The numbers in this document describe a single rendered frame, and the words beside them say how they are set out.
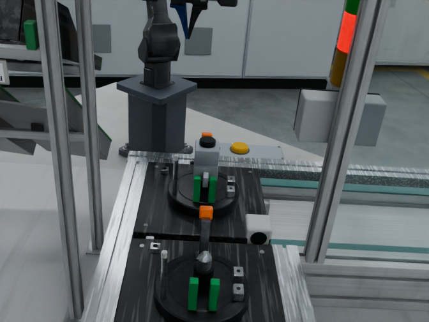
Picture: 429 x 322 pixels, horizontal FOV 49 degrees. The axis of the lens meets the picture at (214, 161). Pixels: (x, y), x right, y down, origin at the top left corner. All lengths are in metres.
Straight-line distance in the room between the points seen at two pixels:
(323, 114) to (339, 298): 0.35
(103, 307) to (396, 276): 0.49
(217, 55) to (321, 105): 3.29
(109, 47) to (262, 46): 1.25
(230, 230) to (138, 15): 3.09
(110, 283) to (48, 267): 0.22
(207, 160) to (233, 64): 3.20
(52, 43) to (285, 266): 0.49
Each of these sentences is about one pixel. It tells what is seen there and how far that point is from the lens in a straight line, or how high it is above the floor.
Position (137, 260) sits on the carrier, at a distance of 0.77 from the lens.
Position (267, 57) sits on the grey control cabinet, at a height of 0.29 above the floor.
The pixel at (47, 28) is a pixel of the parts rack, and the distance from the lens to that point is 0.59.
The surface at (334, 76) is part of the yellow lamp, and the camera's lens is 0.69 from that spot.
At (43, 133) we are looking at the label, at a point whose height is 1.11.
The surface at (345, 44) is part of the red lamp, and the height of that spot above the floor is 1.32.
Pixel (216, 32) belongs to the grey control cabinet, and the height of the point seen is 0.49.
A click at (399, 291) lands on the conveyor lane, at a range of 0.91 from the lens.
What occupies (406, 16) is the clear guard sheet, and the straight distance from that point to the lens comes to 0.67.
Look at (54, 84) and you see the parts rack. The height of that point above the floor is 1.27.
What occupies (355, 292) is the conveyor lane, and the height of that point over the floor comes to 0.90.
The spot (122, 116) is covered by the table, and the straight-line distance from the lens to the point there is 1.48.
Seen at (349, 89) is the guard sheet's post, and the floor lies 1.27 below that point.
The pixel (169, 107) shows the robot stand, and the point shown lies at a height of 1.02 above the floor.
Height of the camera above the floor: 1.49
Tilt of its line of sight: 30 degrees down
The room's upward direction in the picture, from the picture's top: 5 degrees clockwise
